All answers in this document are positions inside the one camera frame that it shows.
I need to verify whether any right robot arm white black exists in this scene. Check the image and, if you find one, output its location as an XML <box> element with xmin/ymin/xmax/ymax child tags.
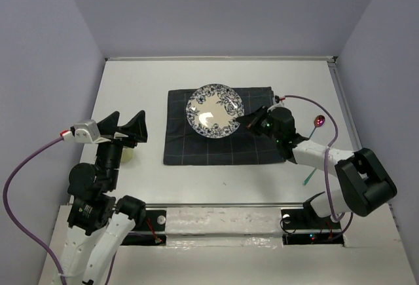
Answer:
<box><xmin>236</xmin><ymin>106</ymin><xmax>397</xmax><ymax>227</ymax></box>

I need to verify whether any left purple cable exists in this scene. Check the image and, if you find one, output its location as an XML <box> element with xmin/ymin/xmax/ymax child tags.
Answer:
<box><xmin>1</xmin><ymin>136</ymin><xmax>115</xmax><ymax>285</ymax></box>

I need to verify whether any iridescent spoon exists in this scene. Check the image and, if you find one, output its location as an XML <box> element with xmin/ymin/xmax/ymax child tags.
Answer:
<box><xmin>308</xmin><ymin>115</ymin><xmax>325</xmax><ymax>139</ymax></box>

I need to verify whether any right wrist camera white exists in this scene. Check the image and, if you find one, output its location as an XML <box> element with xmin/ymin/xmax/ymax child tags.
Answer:
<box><xmin>268</xmin><ymin>95</ymin><xmax>285</xmax><ymax>111</ymax></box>

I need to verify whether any blue floral ceramic plate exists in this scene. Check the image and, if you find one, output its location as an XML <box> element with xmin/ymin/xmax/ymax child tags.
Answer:
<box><xmin>185</xmin><ymin>84</ymin><xmax>244</xmax><ymax>139</ymax></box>

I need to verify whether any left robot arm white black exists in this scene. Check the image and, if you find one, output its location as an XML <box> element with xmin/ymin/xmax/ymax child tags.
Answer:
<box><xmin>51</xmin><ymin>111</ymin><xmax>148</xmax><ymax>284</ymax></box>

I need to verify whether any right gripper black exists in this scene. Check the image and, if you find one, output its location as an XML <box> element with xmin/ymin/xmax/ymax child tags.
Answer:
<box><xmin>234</xmin><ymin>104</ymin><xmax>282</xmax><ymax>143</ymax></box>

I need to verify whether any dark grey checked cloth placemat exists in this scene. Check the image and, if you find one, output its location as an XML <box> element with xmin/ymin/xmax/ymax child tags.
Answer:
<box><xmin>163</xmin><ymin>89</ymin><xmax>284</xmax><ymax>166</ymax></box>

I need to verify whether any pale yellow mug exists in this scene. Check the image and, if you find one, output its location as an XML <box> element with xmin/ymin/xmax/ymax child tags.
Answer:
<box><xmin>120</xmin><ymin>147</ymin><xmax>134</xmax><ymax>163</ymax></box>

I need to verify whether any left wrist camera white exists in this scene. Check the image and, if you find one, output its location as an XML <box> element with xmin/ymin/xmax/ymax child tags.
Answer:
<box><xmin>60</xmin><ymin>119</ymin><xmax>109</xmax><ymax>144</ymax></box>

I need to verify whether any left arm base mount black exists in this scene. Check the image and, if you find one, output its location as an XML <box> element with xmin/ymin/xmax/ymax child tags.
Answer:
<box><xmin>122</xmin><ymin>209</ymin><xmax>167</xmax><ymax>246</ymax></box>

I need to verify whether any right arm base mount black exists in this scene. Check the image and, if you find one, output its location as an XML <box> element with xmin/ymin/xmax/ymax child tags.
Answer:
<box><xmin>280</xmin><ymin>208</ymin><xmax>344</xmax><ymax>246</ymax></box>

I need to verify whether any iridescent fork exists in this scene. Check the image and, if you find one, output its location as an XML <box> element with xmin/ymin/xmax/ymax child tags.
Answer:
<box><xmin>302</xmin><ymin>168</ymin><xmax>317</xmax><ymax>186</ymax></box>

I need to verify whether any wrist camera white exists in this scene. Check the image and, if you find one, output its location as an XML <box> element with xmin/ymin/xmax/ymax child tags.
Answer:
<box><xmin>60</xmin><ymin>119</ymin><xmax>109</xmax><ymax>144</ymax></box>
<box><xmin>268</xmin><ymin>95</ymin><xmax>285</xmax><ymax>111</ymax></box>

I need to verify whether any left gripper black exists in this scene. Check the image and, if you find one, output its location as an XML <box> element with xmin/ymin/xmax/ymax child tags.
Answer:
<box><xmin>96</xmin><ymin>108</ymin><xmax>149</xmax><ymax>187</ymax></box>

